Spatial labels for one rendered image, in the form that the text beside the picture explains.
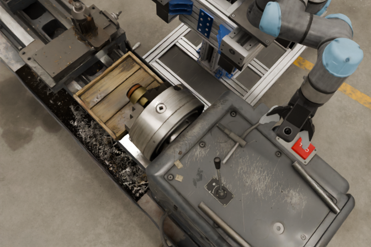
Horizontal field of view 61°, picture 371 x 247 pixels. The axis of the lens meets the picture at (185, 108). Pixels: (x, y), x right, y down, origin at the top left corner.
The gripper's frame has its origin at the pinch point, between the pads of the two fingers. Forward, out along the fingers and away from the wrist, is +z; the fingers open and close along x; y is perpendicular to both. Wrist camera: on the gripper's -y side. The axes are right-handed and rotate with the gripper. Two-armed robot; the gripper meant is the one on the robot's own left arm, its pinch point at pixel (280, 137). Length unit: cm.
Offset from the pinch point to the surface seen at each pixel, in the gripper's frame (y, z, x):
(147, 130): -11.4, 21.8, 39.5
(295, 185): -0.7, 17.1, -13.3
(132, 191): -14, 89, 45
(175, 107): -0.4, 15.9, 35.6
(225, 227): -25.4, 19.8, -0.5
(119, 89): 11, 47, 72
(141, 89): 4, 26, 54
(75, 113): 0, 78, 96
